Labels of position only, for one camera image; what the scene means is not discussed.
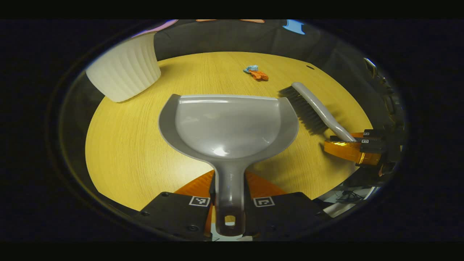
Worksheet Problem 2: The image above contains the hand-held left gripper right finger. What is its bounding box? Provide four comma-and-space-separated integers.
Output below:
244, 170, 331, 240

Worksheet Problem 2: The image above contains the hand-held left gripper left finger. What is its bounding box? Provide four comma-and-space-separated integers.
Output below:
134, 170, 216, 241

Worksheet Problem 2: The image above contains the small grey broom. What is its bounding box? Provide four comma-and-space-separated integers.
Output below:
278, 82, 357, 142

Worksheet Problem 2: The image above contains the small grey dustpan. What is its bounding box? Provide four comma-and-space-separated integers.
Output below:
158, 94, 299, 237

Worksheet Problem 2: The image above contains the white ribbed garbage bin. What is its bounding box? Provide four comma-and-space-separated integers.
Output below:
86, 32, 161, 103

